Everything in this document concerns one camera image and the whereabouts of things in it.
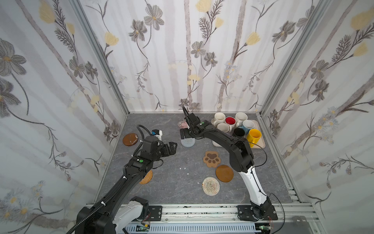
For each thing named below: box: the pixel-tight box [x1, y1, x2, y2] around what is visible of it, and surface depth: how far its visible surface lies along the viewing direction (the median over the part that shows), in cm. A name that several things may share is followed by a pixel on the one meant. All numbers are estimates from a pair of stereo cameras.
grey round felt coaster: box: [180, 137, 196, 148], surface depth 103 cm
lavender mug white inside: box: [216, 122, 230, 134], surface depth 104 cm
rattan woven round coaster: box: [138, 169, 154, 185], surface depth 88 cm
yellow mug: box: [246, 128, 262, 148], surface depth 99 cm
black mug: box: [233, 127, 245, 137], surface depth 100 cm
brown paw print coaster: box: [202, 151, 222, 168], surface depth 95 cm
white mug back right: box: [235, 112, 248, 127], surface depth 109 cm
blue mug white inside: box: [237, 119, 255, 136], surface depth 103 cm
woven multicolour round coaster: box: [201, 176, 221, 196], surface depth 85 cm
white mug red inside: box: [224, 116, 237, 133], surface depth 108 cm
